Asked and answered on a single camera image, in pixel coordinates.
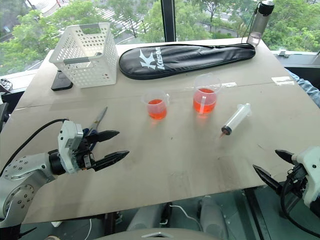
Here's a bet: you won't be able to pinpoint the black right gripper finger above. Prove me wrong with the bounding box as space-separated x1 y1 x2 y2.
252 164 285 196
274 149 297 166

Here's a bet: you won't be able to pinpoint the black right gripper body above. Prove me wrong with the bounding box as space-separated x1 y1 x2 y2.
284 163 310 213

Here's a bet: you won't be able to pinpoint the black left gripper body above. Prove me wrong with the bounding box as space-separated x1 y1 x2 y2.
73 133 100 172

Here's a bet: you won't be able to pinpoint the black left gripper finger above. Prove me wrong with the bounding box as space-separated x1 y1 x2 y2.
94 150 130 172
95 130 121 144

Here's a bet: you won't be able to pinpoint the small beaker with orange liquid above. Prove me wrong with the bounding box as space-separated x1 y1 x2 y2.
141 90 172 120

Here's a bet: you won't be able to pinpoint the clear plastic syringe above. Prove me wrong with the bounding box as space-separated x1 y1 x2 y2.
217 102 252 141

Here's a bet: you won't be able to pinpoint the large beaker with orange liquid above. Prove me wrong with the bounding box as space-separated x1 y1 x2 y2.
192 72 223 116

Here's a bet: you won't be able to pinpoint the clear grey water bottle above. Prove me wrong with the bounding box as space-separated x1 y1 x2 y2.
241 0 275 47

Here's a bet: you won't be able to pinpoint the silver robot leg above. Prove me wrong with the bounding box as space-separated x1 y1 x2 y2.
126 203 166 232
199 196 230 240

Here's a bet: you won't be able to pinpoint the blue denim cloth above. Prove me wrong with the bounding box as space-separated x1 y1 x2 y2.
286 69 320 108

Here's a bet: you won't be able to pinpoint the black smartphone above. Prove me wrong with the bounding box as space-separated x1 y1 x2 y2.
51 70 74 92

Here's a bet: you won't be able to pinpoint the clear tape strip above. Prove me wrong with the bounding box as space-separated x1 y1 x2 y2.
271 76 296 85

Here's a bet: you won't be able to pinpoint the white perforated plastic basket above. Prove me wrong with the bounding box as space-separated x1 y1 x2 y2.
48 22 119 89

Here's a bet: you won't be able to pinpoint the black Kason racket bag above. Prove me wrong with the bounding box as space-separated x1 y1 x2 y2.
118 43 256 81

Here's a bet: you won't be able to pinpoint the blue handled scissors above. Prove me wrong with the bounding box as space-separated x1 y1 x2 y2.
82 106 109 148

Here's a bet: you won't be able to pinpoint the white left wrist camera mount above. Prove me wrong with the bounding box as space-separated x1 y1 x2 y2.
57 120 84 174

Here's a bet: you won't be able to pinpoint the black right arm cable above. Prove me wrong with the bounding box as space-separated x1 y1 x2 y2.
279 174 320 239

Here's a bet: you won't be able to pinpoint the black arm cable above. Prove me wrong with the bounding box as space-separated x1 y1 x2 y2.
0 118 70 177
279 174 320 239

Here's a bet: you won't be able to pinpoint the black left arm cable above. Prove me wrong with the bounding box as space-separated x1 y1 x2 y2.
0 118 70 177

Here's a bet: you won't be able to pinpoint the white cable under table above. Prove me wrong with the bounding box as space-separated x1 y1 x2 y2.
168 204 202 232

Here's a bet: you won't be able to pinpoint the black window frame post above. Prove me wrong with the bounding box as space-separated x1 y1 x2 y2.
160 0 177 43

